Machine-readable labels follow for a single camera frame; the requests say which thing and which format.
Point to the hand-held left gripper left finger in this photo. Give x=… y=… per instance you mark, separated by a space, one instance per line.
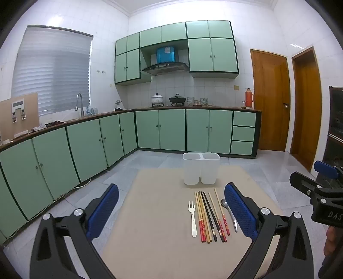
x=103 y=212

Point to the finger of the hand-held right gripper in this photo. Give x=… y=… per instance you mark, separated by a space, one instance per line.
x=304 y=182
x=325 y=169

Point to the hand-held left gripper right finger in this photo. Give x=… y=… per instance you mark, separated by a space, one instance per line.
x=241 y=212

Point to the metal spoon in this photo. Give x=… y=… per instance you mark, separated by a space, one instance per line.
x=226 y=205

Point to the black chopstick with silver band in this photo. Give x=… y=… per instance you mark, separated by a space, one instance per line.
x=208 y=212
x=213 y=212

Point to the wooden chopstick with red end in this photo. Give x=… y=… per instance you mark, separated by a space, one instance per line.
x=203 y=222
x=199 y=220

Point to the white plastic fork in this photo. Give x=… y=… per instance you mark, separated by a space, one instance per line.
x=193 y=220

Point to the white two-compartment utensil holder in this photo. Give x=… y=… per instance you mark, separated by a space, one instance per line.
x=201 y=169

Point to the person's right forearm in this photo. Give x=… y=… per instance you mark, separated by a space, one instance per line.
x=333 y=268

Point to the person's right hand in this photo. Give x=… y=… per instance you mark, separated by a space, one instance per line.
x=331 y=241

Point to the black glass cabinet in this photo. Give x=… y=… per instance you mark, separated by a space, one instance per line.
x=335 y=128

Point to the plain wooden door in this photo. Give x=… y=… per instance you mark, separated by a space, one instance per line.
x=305 y=110

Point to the orange thermos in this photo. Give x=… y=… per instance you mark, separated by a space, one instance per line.
x=249 y=99

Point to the dark cloth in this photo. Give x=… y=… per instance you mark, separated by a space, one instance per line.
x=55 y=123

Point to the green base cabinets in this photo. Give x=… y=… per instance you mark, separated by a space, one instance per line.
x=171 y=131

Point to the light cloth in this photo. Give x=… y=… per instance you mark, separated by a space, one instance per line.
x=38 y=128

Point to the metal kettle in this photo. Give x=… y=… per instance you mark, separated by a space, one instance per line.
x=118 y=103

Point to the metal faucet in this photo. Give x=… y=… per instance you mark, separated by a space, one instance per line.
x=79 y=102

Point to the patterned ceramic jar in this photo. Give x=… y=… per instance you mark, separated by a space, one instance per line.
x=190 y=101
x=204 y=101

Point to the white cooking pot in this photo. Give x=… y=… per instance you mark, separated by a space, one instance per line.
x=157 y=98

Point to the wooden board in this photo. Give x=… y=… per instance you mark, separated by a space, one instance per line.
x=29 y=107

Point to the black wok with lid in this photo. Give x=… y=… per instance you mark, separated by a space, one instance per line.
x=177 y=100

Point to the white scale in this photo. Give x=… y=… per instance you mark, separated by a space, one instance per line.
x=18 y=110

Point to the window blind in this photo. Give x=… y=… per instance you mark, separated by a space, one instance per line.
x=53 y=75

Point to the range hood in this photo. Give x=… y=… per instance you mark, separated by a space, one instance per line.
x=166 y=61

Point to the green wall cabinets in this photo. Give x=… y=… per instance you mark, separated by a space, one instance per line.
x=209 y=53

